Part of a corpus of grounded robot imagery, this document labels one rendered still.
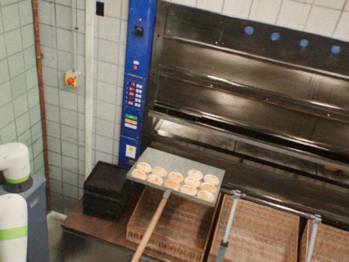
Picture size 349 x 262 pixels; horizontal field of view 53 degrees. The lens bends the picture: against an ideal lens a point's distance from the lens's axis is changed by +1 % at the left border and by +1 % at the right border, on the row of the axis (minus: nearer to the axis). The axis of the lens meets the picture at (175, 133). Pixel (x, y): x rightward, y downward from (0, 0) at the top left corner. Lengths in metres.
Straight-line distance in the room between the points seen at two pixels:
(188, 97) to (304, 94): 0.72
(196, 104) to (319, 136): 0.80
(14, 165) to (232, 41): 1.38
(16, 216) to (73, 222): 1.14
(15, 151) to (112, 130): 0.96
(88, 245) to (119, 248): 0.25
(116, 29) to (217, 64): 0.68
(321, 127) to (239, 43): 0.74
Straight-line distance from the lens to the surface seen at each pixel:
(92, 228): 2.66
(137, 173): 2.11
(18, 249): 1.61
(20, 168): 1.96
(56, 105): 2.84
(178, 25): 2.23
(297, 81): 2.23
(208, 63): 2.23
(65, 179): 3.24
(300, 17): 2.11
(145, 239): 1.79
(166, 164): 2.28
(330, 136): 2.38
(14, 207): 1.59
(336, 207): 2.71
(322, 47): 2.18
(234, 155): 2.50
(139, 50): 2.30
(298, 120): 2.34
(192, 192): 2.06
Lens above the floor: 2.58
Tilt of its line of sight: 33 degrees down
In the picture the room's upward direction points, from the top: 10 degrees clockwise
